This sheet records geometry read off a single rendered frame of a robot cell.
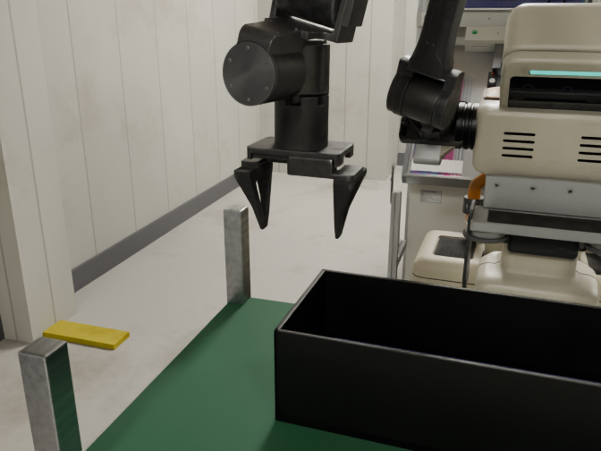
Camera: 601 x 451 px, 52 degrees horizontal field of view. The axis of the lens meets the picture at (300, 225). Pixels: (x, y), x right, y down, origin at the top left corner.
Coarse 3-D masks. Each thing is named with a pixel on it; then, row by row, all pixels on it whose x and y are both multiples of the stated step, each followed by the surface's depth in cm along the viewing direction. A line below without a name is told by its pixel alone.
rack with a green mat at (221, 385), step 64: (256, 320) 89; (64, 384) 54; (192, 384) 74; (256, 384) 74; (64, 448) 55; (128, 448) 63; (192, 448) 63; (256, 448) 63; (320, 448) 63; (384, 448) 63
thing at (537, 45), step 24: (528, 24) 99; (552, 24) 98; (576, 24) 97; (600, 24) 96; (504, 48) 100; (528, 48) 97; (552, 48) 96; (576, 48) 95; (600, 48) 94; (504, 72) 99; (528, 72) 98; (552, 72) 97; (576, 72) 95; (600, 72) 94; (504, 96) 104; (528, 96) 103; (552, 96) 101; (576, 96) 100; (600, 96) 99
